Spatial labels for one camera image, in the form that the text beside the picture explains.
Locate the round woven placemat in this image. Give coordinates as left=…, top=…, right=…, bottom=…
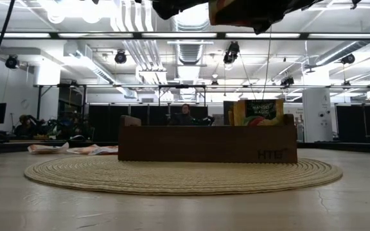
left=23, top=155, right=344, bottom=196

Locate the white column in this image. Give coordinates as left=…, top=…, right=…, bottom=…
left=302, top=88, right=333, bottom=143

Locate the white air duct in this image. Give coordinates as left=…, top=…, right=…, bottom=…
left=62, top=43, right=137, bottom=99

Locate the yellow mango tea packet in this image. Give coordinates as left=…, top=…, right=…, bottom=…
left=227, top=101, right=247, bottom=126

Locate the green mango snack packet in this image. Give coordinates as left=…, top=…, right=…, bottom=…
left=242, top=98, right=285, bottom=127

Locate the wooden tea box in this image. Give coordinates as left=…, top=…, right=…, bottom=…
left=118, top=114, right=298, bottom=164

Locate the silver ventilation duct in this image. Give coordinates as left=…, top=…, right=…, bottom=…
left=168, top=12, right=215, bottom=100

